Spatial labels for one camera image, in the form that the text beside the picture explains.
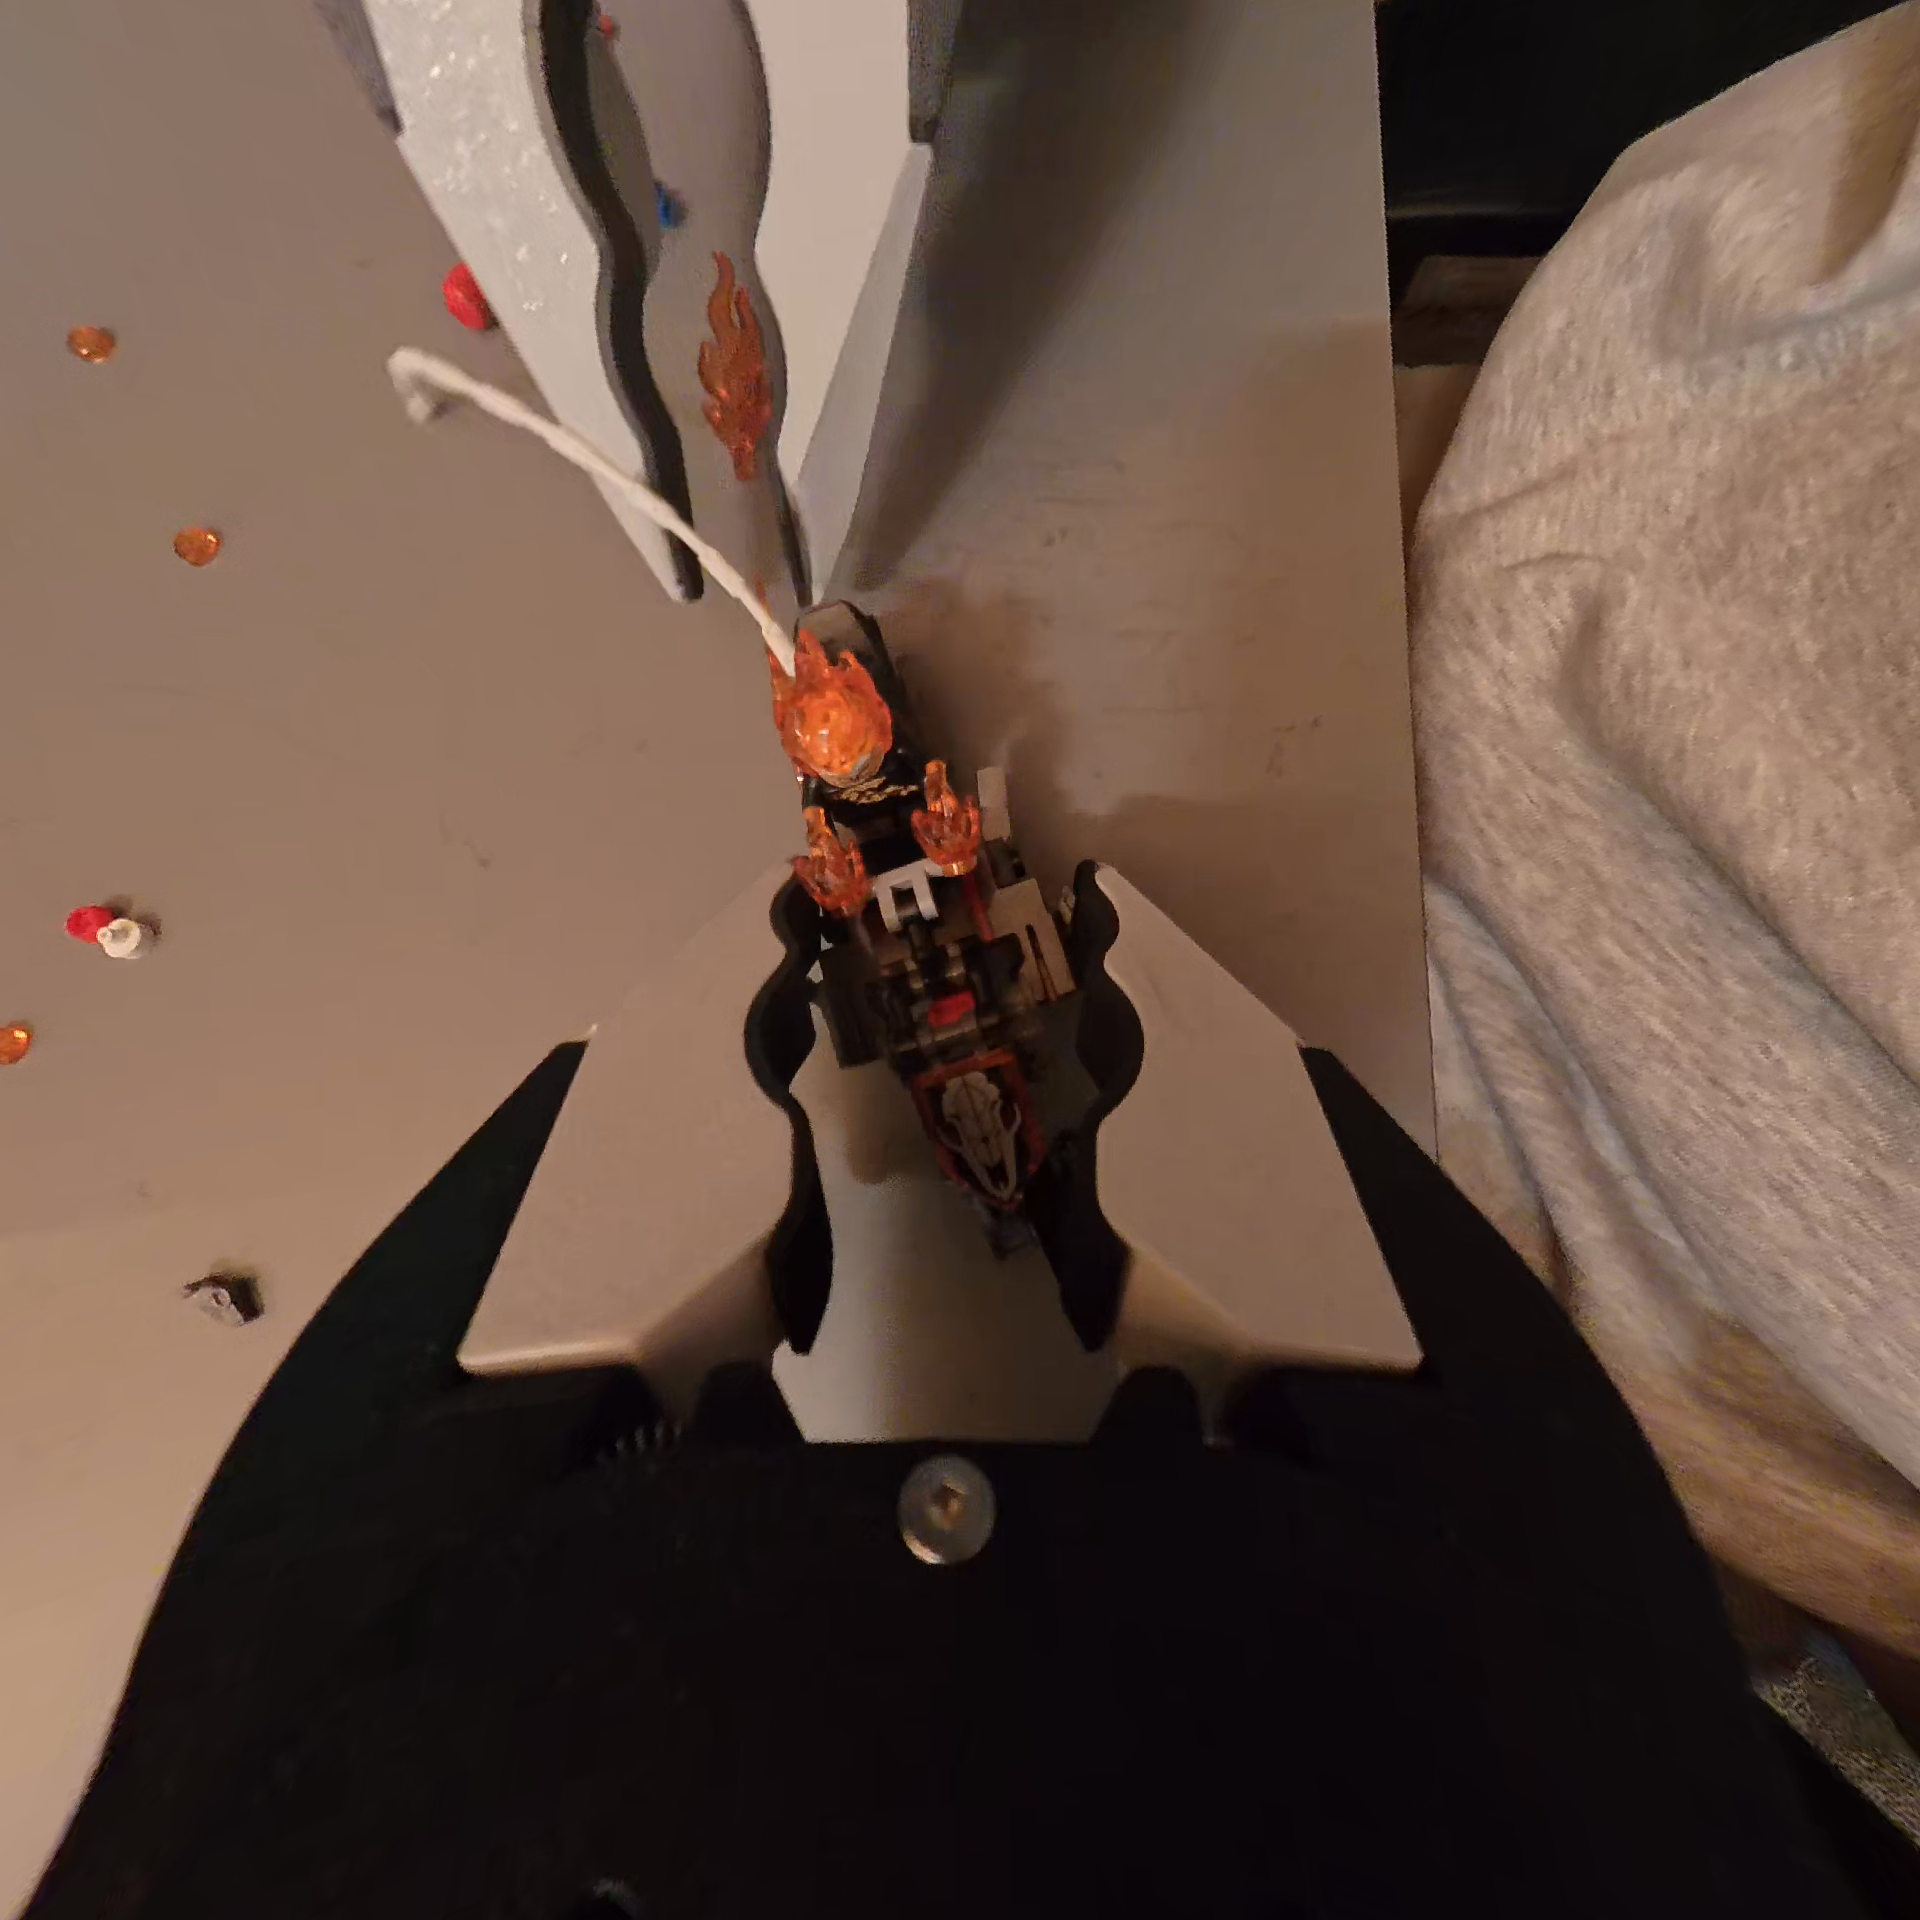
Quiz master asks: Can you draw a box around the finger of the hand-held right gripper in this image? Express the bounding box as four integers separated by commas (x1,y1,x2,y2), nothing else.
745,0,963,605
359,0,707,605

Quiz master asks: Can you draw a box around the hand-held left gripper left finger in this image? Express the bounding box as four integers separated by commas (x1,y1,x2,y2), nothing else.
457,873,835,1418

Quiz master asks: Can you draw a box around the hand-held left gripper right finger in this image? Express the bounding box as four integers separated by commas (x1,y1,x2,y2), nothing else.
1044,858,1424,1418

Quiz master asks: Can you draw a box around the black lego motorcycle with rider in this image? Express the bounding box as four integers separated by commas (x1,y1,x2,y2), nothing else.
767,599,1104,1264

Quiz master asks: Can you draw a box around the person's grey hoodie torso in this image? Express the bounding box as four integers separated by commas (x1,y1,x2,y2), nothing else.
1411,0,1920,1502

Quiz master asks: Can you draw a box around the white lego string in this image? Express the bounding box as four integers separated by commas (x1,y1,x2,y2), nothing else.
386,348,799,676

